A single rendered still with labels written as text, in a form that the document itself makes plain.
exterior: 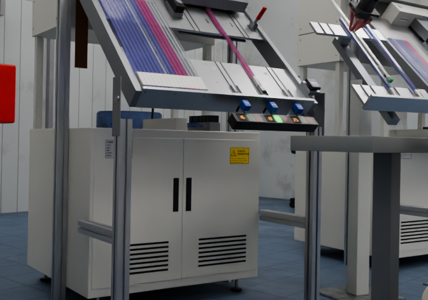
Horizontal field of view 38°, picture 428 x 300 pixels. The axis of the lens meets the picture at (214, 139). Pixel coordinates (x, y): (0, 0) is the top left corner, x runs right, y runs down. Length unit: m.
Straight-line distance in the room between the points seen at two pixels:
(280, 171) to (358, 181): 4.25
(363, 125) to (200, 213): 0.70
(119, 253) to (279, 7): 5.27
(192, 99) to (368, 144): 0.61
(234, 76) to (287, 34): 4.63
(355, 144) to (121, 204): 0.68
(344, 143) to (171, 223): 0.87
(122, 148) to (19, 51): 3.50
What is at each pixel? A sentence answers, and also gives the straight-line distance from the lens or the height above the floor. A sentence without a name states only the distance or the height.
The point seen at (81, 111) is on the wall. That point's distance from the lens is 5.48.
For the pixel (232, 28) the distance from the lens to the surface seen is 2.37.
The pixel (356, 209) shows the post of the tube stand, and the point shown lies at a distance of 2.42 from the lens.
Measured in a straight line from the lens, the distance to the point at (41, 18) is 2.60.
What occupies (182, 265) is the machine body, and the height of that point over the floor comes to 0.14.
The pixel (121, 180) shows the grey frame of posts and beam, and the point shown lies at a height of 0.47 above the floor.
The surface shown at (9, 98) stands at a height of 0.69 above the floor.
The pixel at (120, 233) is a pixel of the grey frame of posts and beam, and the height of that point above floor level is 0.32.
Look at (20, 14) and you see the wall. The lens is 5.26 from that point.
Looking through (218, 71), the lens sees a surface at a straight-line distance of 2.07.
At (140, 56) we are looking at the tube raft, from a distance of 1.93.
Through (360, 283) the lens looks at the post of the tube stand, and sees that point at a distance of 2.47.
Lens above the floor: 0.58
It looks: level
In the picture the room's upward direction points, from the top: 1 degrees clockwise
